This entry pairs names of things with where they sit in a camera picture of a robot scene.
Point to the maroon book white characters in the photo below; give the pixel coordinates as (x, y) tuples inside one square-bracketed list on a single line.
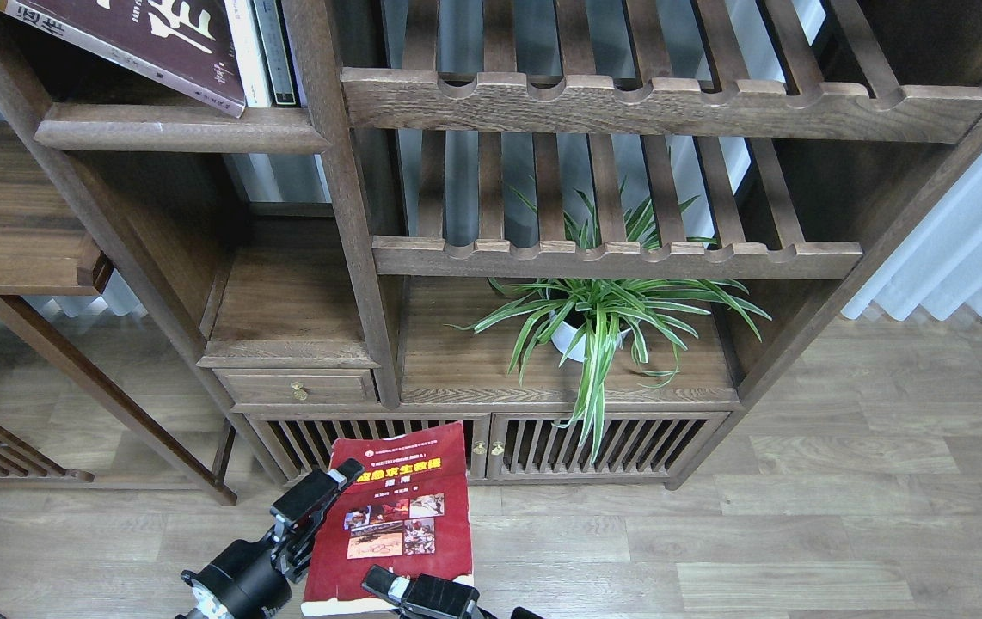
[(184, 44)]

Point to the white upright book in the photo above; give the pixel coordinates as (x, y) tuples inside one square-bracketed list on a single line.
[(252, 66)]

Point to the green spider plant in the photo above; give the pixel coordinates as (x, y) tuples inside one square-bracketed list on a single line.
[(609, 306)]

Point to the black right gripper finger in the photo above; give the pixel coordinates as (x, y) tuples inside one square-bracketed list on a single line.
[(424, 596)]

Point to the red book with photos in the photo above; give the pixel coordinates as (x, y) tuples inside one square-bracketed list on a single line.
[(408, 512)]

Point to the white plant pot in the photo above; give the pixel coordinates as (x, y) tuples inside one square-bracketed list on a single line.
[(570, 340)]

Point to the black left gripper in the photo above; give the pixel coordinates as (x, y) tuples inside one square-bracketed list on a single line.
[(252, 580)]

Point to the dark green upright book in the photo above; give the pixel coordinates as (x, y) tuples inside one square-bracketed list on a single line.
[(271, 29)]

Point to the brass drawer knob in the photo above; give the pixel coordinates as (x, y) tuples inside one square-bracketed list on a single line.
[(299, 392)]

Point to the dark wooden bookshelf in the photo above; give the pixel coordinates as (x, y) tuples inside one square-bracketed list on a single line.
[(341, 244)]

